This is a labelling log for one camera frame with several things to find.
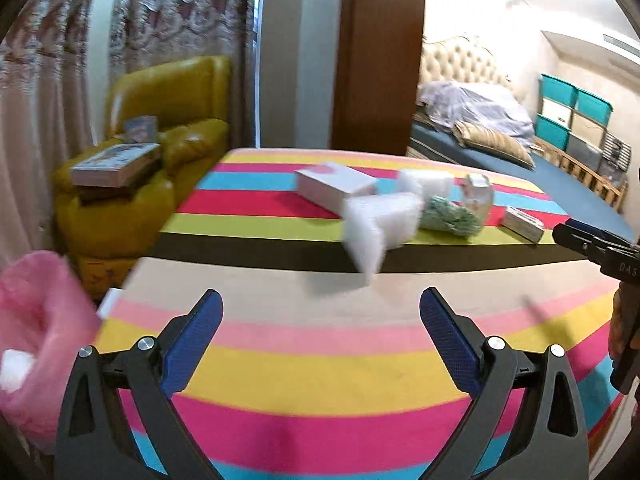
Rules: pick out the striped tablecloth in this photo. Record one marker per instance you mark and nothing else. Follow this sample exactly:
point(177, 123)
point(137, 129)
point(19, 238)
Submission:
point(300, 375)

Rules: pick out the white tissue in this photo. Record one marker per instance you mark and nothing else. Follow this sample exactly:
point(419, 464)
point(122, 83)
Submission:
point(15, 372)

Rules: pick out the plastic-wrapped quilt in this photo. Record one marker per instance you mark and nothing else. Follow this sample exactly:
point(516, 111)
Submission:
point(475, 105)

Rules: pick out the wide lace curtain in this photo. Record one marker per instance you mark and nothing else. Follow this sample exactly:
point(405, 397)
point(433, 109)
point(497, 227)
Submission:
point(35, 110)

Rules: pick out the small white box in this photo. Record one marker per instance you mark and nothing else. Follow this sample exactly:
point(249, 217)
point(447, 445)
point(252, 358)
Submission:
point(520, 222)

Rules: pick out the small blue box on chair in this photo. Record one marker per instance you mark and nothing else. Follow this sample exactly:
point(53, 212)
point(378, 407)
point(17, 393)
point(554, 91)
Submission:
point(140, 129)

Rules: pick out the pink-lined trash bin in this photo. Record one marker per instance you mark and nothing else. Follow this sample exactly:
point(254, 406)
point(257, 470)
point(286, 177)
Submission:
point(40, 300)

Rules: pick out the striped gold pillow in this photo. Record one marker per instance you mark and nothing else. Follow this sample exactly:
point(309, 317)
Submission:
point(495, 142)

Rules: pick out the white and pink box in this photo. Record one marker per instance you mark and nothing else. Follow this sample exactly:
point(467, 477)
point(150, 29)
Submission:
point(330, 182)

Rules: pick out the dark flat box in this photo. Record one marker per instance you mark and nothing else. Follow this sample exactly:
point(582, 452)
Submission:
point(100, 194)

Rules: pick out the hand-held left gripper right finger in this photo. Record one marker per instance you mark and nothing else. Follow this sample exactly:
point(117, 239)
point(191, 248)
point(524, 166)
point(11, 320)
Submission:
point(447, 340)

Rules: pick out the green packet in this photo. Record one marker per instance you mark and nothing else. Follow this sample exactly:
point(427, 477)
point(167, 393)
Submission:
point(450, 217)

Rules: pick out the black checked bag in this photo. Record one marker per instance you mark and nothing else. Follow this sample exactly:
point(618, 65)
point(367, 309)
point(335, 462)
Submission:
point(617, 147)

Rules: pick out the blue mattress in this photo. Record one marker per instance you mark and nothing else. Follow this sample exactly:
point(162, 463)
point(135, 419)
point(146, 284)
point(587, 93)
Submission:
point(565, 190)

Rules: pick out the narrow lace curtain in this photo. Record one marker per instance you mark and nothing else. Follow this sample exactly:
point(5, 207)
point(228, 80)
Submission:
point(190, 20)

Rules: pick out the white foam block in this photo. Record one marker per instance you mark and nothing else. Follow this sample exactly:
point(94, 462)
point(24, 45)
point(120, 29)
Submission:
point(375, 230)

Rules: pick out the large flat picture box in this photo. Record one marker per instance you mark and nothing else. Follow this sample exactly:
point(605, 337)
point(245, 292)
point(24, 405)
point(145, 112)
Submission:
point(115, 165)

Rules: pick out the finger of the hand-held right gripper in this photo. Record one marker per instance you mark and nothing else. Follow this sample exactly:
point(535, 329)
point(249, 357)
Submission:
point(580, 242)
point(600, 232)

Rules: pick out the white fabric storage box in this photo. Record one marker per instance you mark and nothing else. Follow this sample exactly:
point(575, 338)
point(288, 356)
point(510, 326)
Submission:
point(557, 111)

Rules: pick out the brown wooden door panel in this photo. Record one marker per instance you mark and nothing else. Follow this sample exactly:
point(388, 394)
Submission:
point(380, 60)

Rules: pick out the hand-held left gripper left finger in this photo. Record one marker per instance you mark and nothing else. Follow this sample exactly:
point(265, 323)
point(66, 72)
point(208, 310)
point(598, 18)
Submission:
point(197, 340)

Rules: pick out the grey clear storage box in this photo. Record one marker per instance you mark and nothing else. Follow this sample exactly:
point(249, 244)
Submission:
point(584, 152)

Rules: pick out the yellow leather armchair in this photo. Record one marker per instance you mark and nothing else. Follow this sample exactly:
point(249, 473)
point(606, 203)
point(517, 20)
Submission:
point(190, 85)

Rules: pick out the wooden crib rail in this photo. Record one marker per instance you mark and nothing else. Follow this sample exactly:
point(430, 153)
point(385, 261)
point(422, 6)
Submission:
point(575, 170)

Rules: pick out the white wrap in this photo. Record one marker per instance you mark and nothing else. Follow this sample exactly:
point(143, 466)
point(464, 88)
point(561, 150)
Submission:
point(425, 182)

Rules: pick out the cream tufted headboard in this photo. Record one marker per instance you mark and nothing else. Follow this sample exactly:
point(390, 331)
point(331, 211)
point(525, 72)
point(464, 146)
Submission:
point(460, 62)

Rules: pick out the teal storage box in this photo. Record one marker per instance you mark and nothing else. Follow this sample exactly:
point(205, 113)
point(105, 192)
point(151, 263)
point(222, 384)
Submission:
point(594, 107)
point(557, 90)
point(552, 132)

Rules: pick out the beige fabric storage box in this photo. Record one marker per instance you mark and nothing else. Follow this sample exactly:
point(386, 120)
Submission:
point(589, 130)

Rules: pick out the ceiling air vent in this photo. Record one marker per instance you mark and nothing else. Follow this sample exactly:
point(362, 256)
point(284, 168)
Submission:
point(622, 43)

